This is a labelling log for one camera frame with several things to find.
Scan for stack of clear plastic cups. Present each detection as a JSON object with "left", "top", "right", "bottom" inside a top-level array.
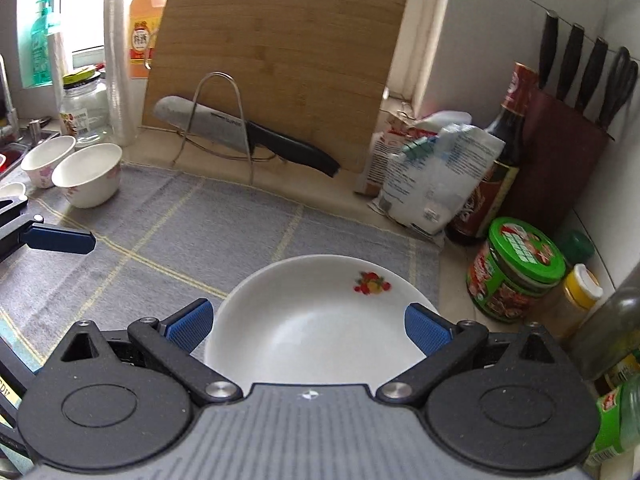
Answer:
[{"left": 102, "top": 0, "right": 138, "bottom": 147}]

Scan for yellow-lidded spice jar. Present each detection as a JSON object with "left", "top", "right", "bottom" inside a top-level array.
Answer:
[{"left": 542, "top": 263, "right": 604, "bottom": 341}]

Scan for large orange bottle yellow label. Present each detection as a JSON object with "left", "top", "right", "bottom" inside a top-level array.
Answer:
[{"left": 127, "top": 0, "right": 168, "bottom": 81}]

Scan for glass jar with green lid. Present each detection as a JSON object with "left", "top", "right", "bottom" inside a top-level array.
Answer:
[{"left": 59, "top": 67, "right": 117, "bottom": 148}]

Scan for red and white food bag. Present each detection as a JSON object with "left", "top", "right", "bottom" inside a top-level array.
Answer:
[{"left": 367, "top": 110, "right": 473, "bottom": 196}]

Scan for dark red knife block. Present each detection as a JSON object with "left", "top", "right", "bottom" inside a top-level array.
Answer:
[{"left": 500, "top": 85, "right": 616, "bottom": 233}]

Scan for grey checked mat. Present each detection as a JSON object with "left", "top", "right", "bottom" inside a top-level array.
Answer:
[{"left": 0, "top": 162, "right": 441, "bottom": 391}]

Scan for green soap dispenser bottle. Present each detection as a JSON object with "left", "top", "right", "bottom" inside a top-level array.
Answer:
[{"left": 29, "top": 0, "right": 63, "bottom": 88}]

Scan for green-lidded sauce jar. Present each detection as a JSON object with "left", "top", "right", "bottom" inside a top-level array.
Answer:
[{"left": 466, "top": 216, "right": 567, "bottom": 323}]

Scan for clear bottle with red cap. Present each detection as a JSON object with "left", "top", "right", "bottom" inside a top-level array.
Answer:
[{"left": 562, "top": 266, "right": 640, "bottom": 378}]

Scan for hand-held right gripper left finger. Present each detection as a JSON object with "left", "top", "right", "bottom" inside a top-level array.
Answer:
[{"left": 47, "top": 298, "right": 245, "bottom": 406}]

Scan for green-labelled glass jar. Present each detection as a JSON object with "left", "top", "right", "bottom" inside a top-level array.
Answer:
[{"left": 582, "top": 375, "right": 640, "bottom": 471}]

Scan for bamboo cutting board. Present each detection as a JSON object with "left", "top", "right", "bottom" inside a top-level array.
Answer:
[{"left": 141, "top": 0, "right": 410, "bottom": 193}]

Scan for black knife handle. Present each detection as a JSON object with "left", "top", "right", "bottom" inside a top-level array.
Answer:
[
  {"left": 556, "top": 23, "right": 586, "bottom": 103},
  {"left": 574, "top": 36, "right": 610, "bottom": 113},
  {"left": 537, "top": 11, "right": 559, "bottom": 92}
]

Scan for black-handled scissors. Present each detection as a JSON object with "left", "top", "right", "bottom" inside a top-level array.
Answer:
[{"left": 597, "top": 46, "right": 639, "bottom": 133}]

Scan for red plastic container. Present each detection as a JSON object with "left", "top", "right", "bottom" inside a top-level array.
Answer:
[{"left": 0, "top": 142, "right": 30, "bottom": 176}]

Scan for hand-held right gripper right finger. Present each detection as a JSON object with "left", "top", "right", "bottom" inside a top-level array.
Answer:
[{"left": 376, "top": 303, "right": 568, "bottom": 406}]

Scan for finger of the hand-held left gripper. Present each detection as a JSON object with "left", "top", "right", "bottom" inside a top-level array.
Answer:
[{"left": 0, "top": 199, "right": 97, "bottom": 263}]

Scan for white and blue food bag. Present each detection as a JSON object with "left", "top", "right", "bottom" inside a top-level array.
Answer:
[{"left": 370, "top": 122, "right": 507, "bottom": 236}]

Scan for metal wire rack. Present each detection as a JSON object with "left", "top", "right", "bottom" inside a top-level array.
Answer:
[{"left": 142, "top": 72, "right": 283, "bottom": 187}]

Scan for white plate with fruit print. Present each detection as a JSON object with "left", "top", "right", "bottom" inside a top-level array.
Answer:
[{"left": 204, "top": 254, "right": 441, "bottom": 386}]

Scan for black-handled kitchen knife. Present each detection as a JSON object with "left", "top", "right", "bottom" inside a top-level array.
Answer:
[{"left": 152, "top": 95, "right": 342, "bottom": 178}]

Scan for small green-capped bottle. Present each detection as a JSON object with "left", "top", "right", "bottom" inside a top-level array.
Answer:
[{"left": 559, "top": 230, "right": 596, "bottom": 267}]

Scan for dark soy sauce bottle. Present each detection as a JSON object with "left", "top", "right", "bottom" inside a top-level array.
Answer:
[{"left": 445, "top": 61, "right": 540, "bottom": 247}]

